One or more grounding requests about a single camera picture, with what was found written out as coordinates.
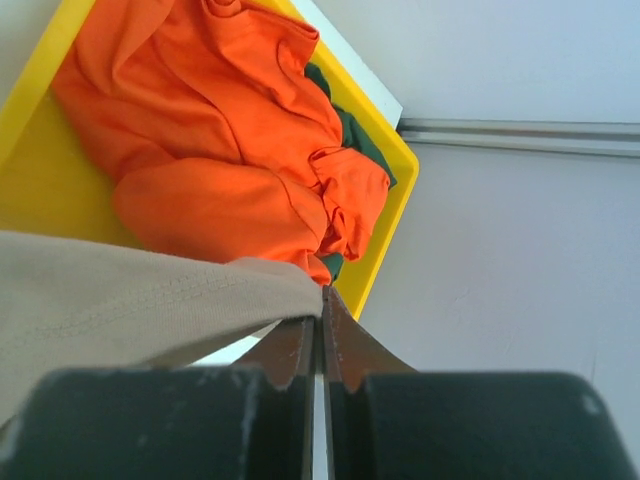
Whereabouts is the green t shirt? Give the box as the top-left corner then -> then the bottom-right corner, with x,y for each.
303,62 -> 399,284

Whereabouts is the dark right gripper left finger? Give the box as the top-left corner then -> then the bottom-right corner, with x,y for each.
1,317 -> 315,479

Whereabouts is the yellow plastic bin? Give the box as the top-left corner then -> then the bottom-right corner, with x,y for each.
1,1 -> 419,317

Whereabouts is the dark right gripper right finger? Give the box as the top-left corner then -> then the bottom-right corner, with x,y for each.
322,287 -> 630,479

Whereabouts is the aluminium frame post right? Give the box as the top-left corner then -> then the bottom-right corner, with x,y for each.
398,118 -> 639,160

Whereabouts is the orange t shirt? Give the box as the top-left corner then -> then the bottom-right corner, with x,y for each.
53,1 -> 392,285

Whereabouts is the beige t shirt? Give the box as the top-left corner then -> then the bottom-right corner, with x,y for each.
1,232 -> 322,421

